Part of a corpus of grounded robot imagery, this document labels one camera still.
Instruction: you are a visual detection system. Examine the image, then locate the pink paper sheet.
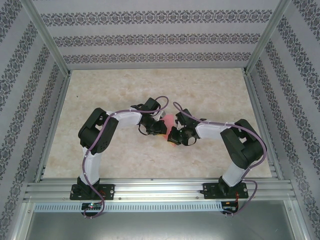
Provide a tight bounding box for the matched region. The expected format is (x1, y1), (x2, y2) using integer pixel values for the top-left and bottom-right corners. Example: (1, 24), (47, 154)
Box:
(162, 113), (179, 148)

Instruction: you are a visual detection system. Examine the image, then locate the small circuit board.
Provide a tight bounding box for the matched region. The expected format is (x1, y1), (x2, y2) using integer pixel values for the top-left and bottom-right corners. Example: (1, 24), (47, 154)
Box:
(222, 201), (238, 213)
(81, 202), (102, 210)

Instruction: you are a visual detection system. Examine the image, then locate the left gripper black cable loop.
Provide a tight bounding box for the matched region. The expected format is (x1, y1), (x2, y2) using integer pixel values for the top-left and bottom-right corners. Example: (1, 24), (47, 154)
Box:
(137, 123), (149, 137)

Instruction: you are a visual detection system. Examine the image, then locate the gripper black cable loop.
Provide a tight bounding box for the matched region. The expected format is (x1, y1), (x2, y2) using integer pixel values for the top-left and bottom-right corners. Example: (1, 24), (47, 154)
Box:
(137, 123), (149, 137)
(186, 136), (199, 148)

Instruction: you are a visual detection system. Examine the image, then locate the right gripper black cable loop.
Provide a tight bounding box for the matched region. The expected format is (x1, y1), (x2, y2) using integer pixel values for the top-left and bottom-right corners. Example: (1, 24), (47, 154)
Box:
(186, 136), (199, 148)

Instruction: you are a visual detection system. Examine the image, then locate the long aluminium mounting rail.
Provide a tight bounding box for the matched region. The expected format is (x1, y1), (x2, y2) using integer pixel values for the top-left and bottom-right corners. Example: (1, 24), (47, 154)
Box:
(23, 177), (297, 202)

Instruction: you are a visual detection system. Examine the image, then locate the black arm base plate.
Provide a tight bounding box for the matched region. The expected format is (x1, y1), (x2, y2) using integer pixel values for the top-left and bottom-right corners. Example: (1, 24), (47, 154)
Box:
(202, 182), (249, 200)
(69, 183), (116, 201)

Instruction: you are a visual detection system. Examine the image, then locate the slotted grey cable duct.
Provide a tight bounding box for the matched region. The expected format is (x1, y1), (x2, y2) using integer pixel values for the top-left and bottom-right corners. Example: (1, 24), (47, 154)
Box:
(33, 201), (223, 213)

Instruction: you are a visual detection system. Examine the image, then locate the aluminium side rail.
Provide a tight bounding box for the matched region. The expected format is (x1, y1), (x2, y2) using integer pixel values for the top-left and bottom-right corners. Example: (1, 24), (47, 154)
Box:
(243, 71), (286, 181)
(33, 71), (73, 183)

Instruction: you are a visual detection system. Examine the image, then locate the purple cable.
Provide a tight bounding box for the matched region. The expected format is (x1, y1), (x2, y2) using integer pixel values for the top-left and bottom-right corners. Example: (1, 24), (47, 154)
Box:
(82, 96), (170, 220)
(173, 101), (268, 218)

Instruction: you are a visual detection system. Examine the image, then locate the aluminium frame post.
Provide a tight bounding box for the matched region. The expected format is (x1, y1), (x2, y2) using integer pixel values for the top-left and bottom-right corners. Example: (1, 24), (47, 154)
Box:
(242, 0), (293, 76)
(18, 0), (73, 78)

